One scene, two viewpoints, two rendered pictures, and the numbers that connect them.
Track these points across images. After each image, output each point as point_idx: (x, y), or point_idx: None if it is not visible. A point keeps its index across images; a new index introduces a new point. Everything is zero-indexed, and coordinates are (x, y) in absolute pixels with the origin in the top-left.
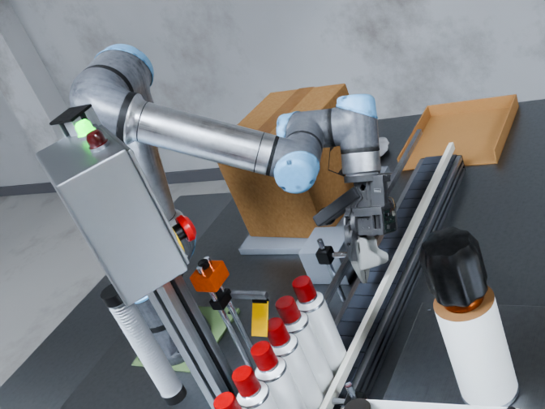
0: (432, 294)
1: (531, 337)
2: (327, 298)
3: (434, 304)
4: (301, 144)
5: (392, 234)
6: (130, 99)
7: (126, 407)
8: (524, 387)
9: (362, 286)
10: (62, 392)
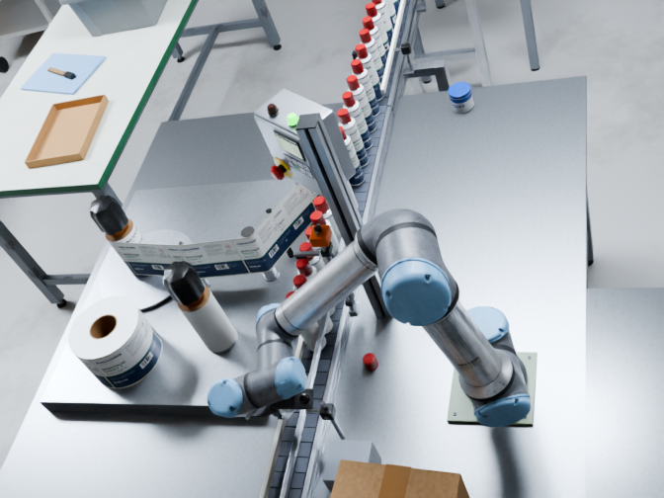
0: (267, 445)
1: (194, 378)
2: (312, 358)
3: (209, 293)
4: (261, 326)
5: (292, 492)
6: (357, 232)
7: (509, 314)
8: (204, 344)
9: (312, 423)
10: (600, 317)
